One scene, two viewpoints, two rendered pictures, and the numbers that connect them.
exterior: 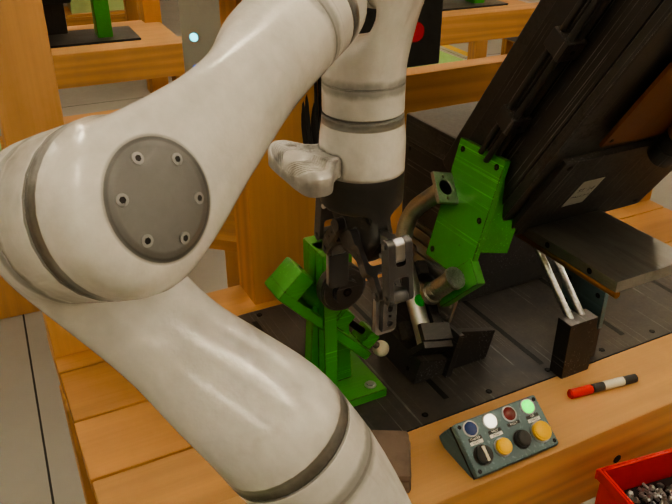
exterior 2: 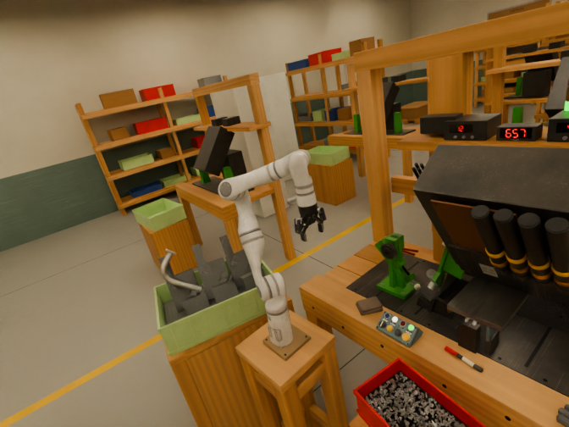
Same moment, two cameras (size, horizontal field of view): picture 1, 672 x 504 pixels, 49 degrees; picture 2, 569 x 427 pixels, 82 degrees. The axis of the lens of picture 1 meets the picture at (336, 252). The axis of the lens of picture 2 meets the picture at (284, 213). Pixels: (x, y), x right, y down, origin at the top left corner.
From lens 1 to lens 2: 126 cm
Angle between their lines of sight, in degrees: 74
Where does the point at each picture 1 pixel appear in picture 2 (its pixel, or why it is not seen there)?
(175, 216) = (226, 191)
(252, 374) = (242, 219)
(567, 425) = (426, 350)
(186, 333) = (241, 210)
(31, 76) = (372, 163)
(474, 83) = not seen: outside the picture
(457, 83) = not seen: outside the picture
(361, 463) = (246, 241)
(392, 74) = (297, 185)
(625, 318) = (546, 367)
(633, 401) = (463, 372)
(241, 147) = (239, 186)
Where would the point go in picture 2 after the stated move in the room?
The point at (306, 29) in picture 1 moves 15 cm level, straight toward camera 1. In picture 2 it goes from (262, 173) to (223, 183)
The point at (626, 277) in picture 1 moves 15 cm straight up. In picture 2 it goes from (454, 307) to (454, 267)
